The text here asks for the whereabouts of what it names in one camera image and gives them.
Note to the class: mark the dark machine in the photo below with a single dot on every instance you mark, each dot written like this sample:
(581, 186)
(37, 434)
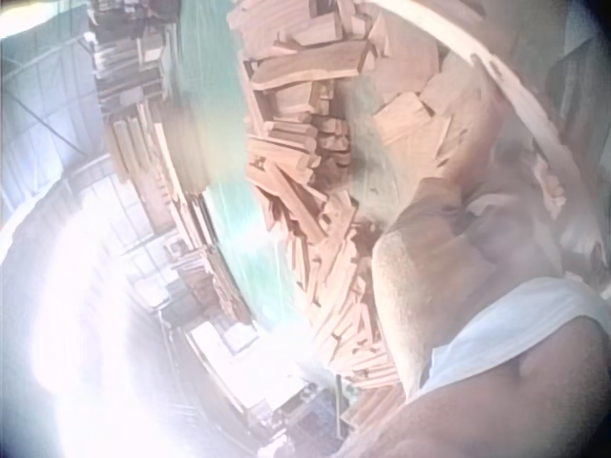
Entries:
(310, 405)

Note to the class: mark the heap of wood offcuts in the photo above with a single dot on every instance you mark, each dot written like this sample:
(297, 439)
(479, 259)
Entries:
(296, 191)

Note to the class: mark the stack of wood planks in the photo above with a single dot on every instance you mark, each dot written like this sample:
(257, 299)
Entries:
(143, 129)

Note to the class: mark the green tarp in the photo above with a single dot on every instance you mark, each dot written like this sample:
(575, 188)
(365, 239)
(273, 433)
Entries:
(210, 71)

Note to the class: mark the long pale wood plank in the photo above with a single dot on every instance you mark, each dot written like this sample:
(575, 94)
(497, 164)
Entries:
(520, 90)

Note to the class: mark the flat light wood board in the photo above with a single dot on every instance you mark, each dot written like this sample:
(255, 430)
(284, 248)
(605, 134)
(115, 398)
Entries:
(410, 126)

